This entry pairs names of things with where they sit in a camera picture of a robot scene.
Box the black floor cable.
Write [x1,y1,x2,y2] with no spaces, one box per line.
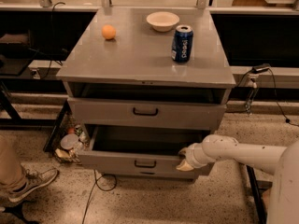
[81,170,118,224]

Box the black power adapter with cable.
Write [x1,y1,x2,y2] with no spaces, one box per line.
[236,63,298,127]

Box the khaki trouser leg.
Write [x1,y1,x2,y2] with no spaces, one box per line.
[0,136,26,194]

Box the black table leg frame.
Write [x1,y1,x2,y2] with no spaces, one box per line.
[0,78,69,152]

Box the white bowl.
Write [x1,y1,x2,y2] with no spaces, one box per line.
[146,11,179,32]

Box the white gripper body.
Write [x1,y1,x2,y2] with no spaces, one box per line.
[185,143,215,169]

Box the black metal frame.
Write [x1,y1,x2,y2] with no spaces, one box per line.
[247,166,267,224]

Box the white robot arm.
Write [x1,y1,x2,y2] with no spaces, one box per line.
[177,134,299,224]

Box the blue Pepsi can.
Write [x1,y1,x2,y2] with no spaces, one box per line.
[171,24,193,63]

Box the wire basket with items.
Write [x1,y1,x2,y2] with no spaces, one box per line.
[53,115,90,165]

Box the grey top drawer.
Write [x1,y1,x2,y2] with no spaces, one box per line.
[68,98,226,131]

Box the grey drawer cabinet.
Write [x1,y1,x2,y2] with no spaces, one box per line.
[56,7,237,183]

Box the orange fruit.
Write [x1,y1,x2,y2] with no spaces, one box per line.
[102,25,116,40]

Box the grey sneaker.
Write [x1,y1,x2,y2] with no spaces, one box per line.
[8,168,59,203]

